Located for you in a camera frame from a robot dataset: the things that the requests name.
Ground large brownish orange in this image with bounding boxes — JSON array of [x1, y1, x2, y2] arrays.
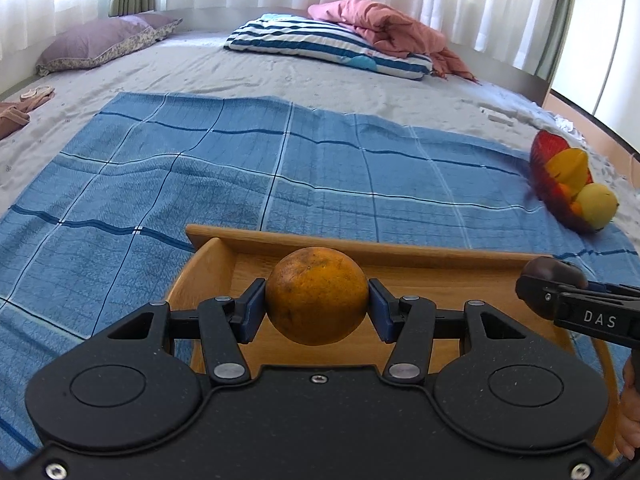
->
[[266, 247, 369, 346]]

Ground dark purple plum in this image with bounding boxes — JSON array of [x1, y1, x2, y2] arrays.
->
[[522, 256, 588, 288]]

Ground person's right hand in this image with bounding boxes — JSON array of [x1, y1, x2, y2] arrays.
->
[[614, 359, 640, 460]]

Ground wooden serving tray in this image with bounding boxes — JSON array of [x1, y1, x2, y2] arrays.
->
[[166, 224, 618, 457]]

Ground yellow mango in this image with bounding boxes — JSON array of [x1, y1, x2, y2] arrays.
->
[[574, 182, 618, 231]]

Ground small orange in bowl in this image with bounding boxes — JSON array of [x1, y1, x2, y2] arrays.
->
[[558, 183, 582, 217]]

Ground yellow star fruit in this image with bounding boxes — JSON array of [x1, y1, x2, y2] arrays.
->
[[544, 148, 592, 195]]

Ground blue checkered cloth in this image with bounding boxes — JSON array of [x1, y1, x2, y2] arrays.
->
[[1, 93, 639, 466]]

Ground red glass fruit bowl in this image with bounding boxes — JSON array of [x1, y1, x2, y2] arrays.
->
[[529, 130, 597, 234]]

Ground grey bed sheet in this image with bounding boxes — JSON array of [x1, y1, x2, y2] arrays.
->
[[1, 36, 639, 250]]

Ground pink blanket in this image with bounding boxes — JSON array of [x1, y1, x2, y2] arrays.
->
[[307, 0, 477, 82]]

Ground pink clothing pile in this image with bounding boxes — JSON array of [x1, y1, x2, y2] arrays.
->
[[0, 86, 54, 140]]

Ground blue striped pillow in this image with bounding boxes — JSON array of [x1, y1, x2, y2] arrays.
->
[[224, 14, 433, 80]]

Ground purple pillow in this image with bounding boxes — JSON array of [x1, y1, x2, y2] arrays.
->
[[36, 12, 182, 77]]

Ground right green drape curtain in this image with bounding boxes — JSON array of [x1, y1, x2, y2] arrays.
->
[[534, 0, 575, 84]]

